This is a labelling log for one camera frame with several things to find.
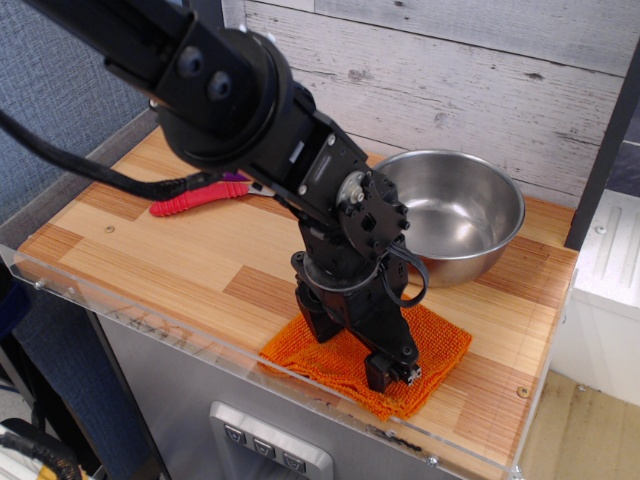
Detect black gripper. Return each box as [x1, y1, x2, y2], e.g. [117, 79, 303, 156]
[291, 234, 422, 391]

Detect orange knitted cloth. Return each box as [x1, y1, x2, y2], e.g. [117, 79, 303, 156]
[260, 305, 472, 420]

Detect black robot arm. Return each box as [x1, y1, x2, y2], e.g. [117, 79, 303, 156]
[1, 1, 421, 392]

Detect purple toy eggplant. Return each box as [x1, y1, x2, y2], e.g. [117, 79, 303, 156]
[222, 173, 248, 182]

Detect silver button control panel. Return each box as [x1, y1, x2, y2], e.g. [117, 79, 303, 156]
[209, 401, 334, 479]

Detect stainless steel bowl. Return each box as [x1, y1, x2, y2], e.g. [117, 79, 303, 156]
[376, 150, 526, 288]

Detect white side counter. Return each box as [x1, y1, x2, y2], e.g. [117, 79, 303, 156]
[550, 190, 639, 405]

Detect stainless steel cabinet front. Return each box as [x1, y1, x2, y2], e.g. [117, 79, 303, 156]
[97, 315, 450, 479]

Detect clear acrylic front guard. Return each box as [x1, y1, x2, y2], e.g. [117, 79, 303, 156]
[1, 247, 522, 479]

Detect red handled metal fork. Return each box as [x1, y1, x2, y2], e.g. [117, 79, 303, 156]
[149, 182, 274, 217]

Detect dark grey right post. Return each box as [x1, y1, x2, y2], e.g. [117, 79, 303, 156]
[564, 45, 639, 251]

